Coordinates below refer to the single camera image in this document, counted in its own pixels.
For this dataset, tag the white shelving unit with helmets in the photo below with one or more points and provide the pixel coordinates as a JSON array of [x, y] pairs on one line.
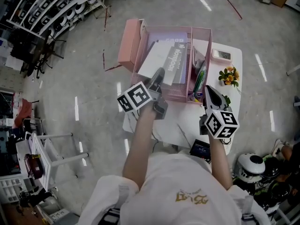
[[47, 8]]

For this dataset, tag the green pens and stationery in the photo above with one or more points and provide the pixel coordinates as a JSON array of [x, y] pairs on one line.
[[199, 78]]

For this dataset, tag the person's right forearm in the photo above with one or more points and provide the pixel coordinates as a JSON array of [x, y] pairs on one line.
[[220, 165]]

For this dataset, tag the pink desk drawer organizer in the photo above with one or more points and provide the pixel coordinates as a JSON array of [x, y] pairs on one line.
[[175, 92]]

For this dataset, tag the black screen device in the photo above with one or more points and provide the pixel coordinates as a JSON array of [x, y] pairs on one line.
[[199, 149]]

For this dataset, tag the person's white shirt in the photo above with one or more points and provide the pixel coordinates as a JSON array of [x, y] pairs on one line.
[[178, 191]]

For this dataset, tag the white metal-leg table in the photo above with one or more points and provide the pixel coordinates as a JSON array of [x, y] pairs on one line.
[[39, 149]]

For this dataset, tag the red cloth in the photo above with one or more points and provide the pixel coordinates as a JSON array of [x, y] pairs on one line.
[[22, 112]]

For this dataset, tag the pink box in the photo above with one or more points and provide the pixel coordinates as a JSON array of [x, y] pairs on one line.
[[129, 43]]

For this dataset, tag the white side desk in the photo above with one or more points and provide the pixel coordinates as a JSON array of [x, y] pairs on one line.
[[293, 69]]

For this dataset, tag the orange flower potted plant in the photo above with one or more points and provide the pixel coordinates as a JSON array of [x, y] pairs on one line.
[[229, 76]]

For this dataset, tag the person's left forearm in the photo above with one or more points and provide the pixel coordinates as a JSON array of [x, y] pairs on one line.
[[140, 153]]

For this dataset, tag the white and grey folder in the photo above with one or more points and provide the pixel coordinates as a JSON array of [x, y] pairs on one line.
[[157, 57]]

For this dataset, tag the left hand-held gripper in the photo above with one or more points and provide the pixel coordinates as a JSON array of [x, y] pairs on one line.
[[136, 96]]

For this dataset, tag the white marble table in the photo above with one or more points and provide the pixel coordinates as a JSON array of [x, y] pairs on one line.
[[182, 125]]

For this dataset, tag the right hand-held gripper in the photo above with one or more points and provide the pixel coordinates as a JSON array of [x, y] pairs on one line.
[[220, 123]]

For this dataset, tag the white digital clock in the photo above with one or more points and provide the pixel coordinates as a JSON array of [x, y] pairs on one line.
[[221, 54]]

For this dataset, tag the small green succulent pot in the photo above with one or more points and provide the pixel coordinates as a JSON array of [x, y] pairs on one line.
[[227, 99]]

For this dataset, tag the pile of black white helmets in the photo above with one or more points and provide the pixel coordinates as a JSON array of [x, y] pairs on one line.
[[250, 167]]

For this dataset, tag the maroon bag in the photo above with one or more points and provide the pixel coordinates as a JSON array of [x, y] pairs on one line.
[[34, 166]]

